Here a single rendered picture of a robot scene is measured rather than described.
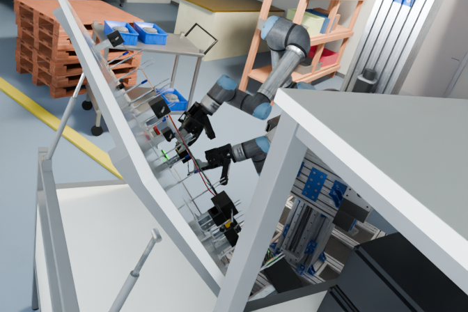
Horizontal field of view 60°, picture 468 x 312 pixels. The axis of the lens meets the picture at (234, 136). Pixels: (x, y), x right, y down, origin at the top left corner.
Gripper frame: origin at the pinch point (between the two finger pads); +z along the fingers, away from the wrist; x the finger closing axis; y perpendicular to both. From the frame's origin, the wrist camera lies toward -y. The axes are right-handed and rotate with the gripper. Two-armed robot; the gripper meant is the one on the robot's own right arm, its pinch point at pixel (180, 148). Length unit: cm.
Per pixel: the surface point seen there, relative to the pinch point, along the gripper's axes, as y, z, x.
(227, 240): 11, -1, 62
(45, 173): 34, 39, -11
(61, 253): 31, 40, 32
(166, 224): 42, -6, 75
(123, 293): 37, 14, 74
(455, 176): 49, -44, 115
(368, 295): 31, -25, 109
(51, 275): 23, 57, 22
